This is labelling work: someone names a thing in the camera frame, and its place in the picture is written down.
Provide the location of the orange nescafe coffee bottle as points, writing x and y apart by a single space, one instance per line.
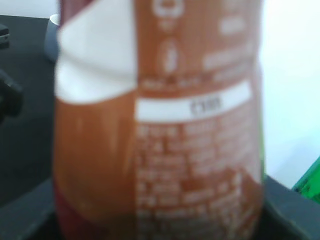
158 120

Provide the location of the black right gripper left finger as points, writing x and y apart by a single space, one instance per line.
22 217

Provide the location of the grey ceramic mug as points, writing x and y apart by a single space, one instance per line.
51 46

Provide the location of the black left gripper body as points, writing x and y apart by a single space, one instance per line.
11 97

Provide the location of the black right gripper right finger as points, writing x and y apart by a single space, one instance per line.
287 215

